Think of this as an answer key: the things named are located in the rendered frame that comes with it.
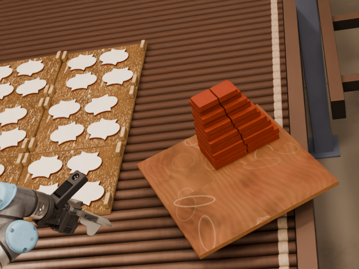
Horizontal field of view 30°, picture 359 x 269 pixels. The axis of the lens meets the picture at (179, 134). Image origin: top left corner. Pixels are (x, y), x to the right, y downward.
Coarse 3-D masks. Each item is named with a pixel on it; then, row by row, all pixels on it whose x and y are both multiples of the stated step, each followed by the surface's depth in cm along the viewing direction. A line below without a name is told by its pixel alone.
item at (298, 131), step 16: (288, 0) 312; (288, 16) 302; (288, 32) 293; (288, 48) 284; (288, 64) 275; (288, 80) 267; (288, 96) 260; (304, 96) 265; (304, 112) 251; (304, 128) 244; (304, 144) 238; (304, 208) 216; (304, 224) 211; (304, 240) 206; (304, 256) 202
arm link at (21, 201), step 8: (0, 184) 169; (8, 184) 170; (0, 192) 168; (8, 192) 168; (16, 192) 170; (24, 192) 172; (32, 192) 175; (0, 200) 168; (8, 200) 168; (16, 200) 170; (24, 200) 172; (32, 200) 173; (0, 208) 168; (8, 208) 169; (16, 208) 170; (24, 208) 172; (32, 208) 174; (16, 216) 169; (24, 216) 175
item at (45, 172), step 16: (32, 160) 269; (48, 160) 265; (64, 160) 264; (80, 160) 260; (96, 160) 258; (112, 160) 257; (32, 176) 260; (48, 176) 257; (64, 176) 257; (96, 176) 253; (112, 176) 251; (48, 192) 250; (80, 192) 246; (96, 192) 244; (112, 192) 244; (96, 208) 240
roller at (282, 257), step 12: (156, 264) 217; (168, 264) 215; (180, 264) 214; (192, 264) 213; (204, 264) 212; (216, 264) 211; (228, 264) 210; (240, 264) 209; (252, 264) 209; (264, 264) 208; (276, 264) 207; (288, 264) 206
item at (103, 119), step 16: (80, 96) 295; (96, 96) 292; (112, 96) 289; (128, 96) 286; (48, 112) 291; (64, 112) 287; (80, 112) 286; (96, 112) 281; (112, 112) 280; (128, 112) 278; (48, 128) 282; (64, 128) 278; (80, 128) 276; (96, 128) 273; (112, 128) 271; (128, 128) 270; (32, 144) 272; (48, 144) 274; (64, 144) 272; (80, 144) 269; (96, 144) 267; (112, 144) 265
